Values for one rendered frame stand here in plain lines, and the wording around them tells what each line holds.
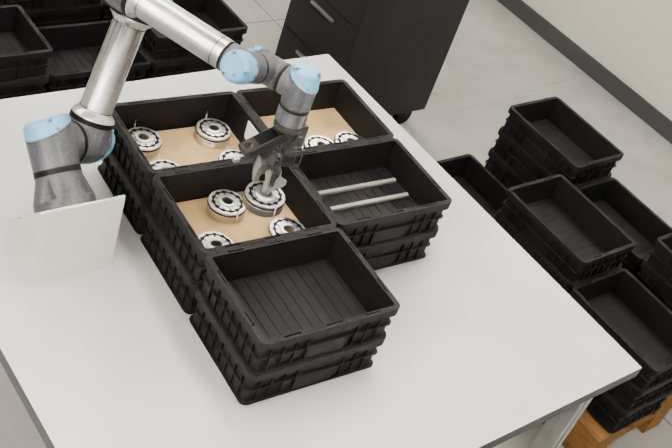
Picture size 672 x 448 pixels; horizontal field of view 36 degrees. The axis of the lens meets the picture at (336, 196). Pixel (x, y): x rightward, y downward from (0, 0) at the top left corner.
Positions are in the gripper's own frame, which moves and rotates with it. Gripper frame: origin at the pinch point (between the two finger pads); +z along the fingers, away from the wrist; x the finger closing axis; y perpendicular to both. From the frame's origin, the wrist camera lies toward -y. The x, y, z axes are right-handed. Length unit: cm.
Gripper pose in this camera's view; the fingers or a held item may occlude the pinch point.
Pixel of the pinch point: (257, 188)
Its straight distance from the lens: 257.6
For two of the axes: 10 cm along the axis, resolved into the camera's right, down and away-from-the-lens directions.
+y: 8.0, -0.7, 6.0
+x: -5.1, -6.2, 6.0
